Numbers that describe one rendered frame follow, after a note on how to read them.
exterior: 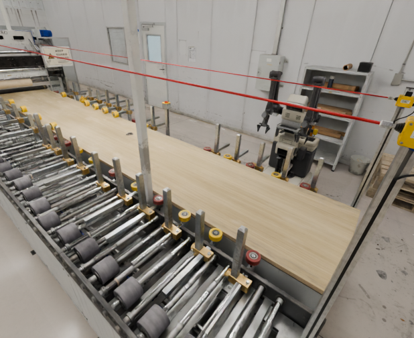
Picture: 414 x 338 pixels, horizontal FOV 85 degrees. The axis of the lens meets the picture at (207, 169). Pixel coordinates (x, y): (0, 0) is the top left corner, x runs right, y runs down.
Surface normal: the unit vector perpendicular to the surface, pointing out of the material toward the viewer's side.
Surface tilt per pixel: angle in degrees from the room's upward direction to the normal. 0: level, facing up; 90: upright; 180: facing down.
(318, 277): 0
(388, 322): 0
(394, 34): 90
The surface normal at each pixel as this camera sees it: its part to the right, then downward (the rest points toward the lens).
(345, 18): -0.61, 0.38
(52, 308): 0.04, -0.86
